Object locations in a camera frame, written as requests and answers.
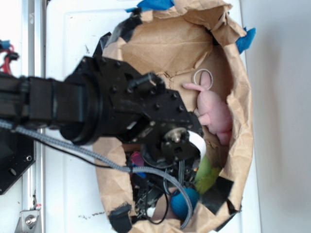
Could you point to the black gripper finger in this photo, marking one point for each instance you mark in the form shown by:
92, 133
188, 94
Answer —
146, 196

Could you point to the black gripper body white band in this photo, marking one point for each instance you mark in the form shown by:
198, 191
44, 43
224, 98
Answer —
177, 145

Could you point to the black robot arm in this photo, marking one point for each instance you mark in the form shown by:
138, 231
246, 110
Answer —
105, 98

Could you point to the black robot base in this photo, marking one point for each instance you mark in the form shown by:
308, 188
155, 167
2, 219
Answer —
16, 156

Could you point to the blue ball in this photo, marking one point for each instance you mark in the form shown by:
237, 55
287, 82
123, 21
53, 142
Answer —
178, 203

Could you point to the green plush toy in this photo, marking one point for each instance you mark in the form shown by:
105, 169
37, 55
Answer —
206, 176

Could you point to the pink plush bunny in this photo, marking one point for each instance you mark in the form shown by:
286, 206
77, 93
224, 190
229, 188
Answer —
212, 111

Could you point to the brown paper bag bin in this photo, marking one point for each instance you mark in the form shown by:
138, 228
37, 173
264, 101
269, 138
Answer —
175, 42

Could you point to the metal corner bracket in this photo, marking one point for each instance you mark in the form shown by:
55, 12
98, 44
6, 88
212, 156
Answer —
29, 222

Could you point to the aluminium rail frame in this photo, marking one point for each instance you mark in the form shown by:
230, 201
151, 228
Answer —
34, 64

